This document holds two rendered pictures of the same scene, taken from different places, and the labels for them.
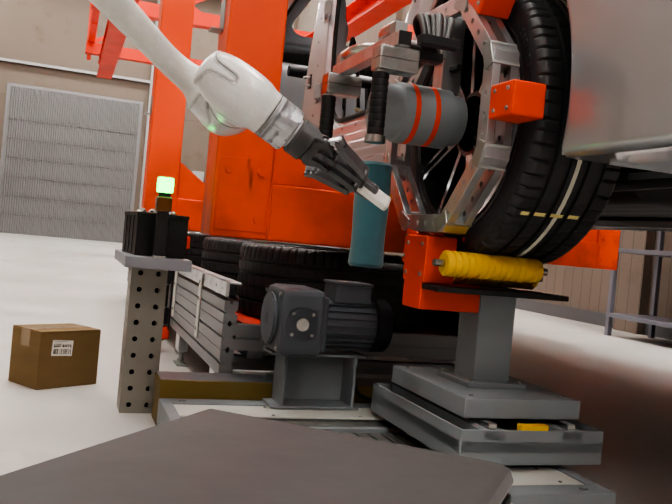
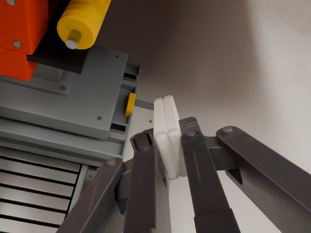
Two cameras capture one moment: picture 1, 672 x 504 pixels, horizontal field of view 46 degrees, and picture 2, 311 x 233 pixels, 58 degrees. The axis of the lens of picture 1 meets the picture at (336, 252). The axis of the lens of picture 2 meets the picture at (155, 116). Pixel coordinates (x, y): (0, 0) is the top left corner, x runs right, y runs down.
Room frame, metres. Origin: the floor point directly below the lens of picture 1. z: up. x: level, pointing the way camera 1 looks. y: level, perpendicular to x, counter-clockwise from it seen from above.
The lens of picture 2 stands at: (1.57, 0.06, 0.79)
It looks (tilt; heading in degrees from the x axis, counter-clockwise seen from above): 50 degrees down; 277
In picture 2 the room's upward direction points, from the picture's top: 24 degrees clockwise
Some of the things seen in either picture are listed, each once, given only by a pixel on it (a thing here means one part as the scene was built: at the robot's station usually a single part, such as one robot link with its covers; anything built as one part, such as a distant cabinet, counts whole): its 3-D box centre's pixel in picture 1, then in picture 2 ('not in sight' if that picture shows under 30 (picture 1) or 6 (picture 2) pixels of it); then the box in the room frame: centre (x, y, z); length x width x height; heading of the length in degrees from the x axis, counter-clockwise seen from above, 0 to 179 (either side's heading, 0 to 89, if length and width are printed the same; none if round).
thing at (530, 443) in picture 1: (476, 419); (47, 91); (1.94, -0.39, 0.13); 0.50 x 0.36 x 0.10; 19
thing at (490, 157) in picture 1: (442, 119); not in sight; (1.89, -0.22, 0.85); 0.54 x 0.07 x 0.54; 19
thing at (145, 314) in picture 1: (142, 336); not in sight; (2.27, 0.53, 0.21); 0.10 x 0.10 x 0.42; 19
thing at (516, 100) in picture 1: (516, 101); not in sight; (1.59, -0.33, 0.85); 0.09 x 0.08 x 0.07; 19
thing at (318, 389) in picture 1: (339, 345); not in sight; (2.15, -0.03, 0.26); 0.42 x 0.18 x 0.35; 109
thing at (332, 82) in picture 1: (341, 85); not in sight; (1.98, 0.03, 0.93); 0.09 x 0.05 x 0.05; 109
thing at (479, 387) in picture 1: (483, 343); (44, 38); (1.94, -0.38, 0.32); 0.40 x 0.30 x 0.28; 19
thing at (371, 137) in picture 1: (377, 105); not in sight; (1.65, -0.06, 0.83); 0.04 x 0.04 x 0.16
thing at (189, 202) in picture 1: (224, 201); not in sight; (4.18, 0.61, 0.69); 0.52 x 0.17 x 0.35; 109
